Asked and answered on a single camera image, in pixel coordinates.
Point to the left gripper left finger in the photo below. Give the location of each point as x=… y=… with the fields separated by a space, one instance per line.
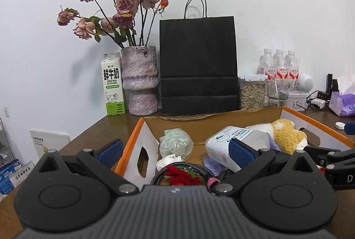
x=97 y=164

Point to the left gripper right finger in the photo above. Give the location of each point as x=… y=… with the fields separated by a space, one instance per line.
x=253 y=165

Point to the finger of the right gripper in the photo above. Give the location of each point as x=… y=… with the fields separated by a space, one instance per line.
x=349 y=128
x=325 y=156

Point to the cotton pad plastic container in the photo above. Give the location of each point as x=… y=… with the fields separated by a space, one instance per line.
x=217 y=146

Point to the purple knitted cloth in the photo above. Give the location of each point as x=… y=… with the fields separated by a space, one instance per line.
x=216 y=168

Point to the yellow white plush toy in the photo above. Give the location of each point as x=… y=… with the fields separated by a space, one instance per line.
x=284 y=134

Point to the red green bow clip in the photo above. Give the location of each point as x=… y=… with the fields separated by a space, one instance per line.
x=179 y=177

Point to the white tissue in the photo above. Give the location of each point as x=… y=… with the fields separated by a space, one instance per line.
x=172 y=158

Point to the iridescent ball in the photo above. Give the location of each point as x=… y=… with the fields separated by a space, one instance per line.
x=176 y=142

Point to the small white lid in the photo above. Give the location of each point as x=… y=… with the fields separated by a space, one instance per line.
x=340 y=125

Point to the purple tissue pack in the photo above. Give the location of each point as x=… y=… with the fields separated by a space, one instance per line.
x=342 y=101

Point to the red cardboard box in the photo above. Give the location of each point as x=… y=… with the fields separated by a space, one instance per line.
x=140 y=155

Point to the white box on floor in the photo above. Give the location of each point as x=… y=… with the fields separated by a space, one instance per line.
x=44 y=140

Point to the white round speaker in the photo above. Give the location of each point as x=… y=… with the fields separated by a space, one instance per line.
x=305 y=83

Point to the white tin box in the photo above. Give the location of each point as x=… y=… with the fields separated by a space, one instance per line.
x=297 y=100

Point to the clear seed container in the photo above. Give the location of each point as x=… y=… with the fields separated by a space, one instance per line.
x=252 y=91

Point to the glass cup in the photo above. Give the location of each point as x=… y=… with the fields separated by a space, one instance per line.
x=277 y=92

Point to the water bottle right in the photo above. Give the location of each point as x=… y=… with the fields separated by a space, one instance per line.
x=293 y=69

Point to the water bottle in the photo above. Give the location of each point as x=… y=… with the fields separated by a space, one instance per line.
x=281 y=65
x=293 y=69
x=267 y=66

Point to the water bottle middle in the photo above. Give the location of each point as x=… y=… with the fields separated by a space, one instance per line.
x=281 y=65

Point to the water bottle left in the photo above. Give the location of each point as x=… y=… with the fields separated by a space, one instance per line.
x=267 y=66

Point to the milk carton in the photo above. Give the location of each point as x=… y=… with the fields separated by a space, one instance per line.
x=112 y=84

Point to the purple ceramic vase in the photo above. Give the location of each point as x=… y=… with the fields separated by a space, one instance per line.
x=140 y=78

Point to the black paper bag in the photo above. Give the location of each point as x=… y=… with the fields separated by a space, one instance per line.
x=198 y=65

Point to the dried pink roses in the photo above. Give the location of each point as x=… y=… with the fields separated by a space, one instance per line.
x=132 y=22

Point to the white charger with cables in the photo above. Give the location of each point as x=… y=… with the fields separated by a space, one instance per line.
x=318 y=100

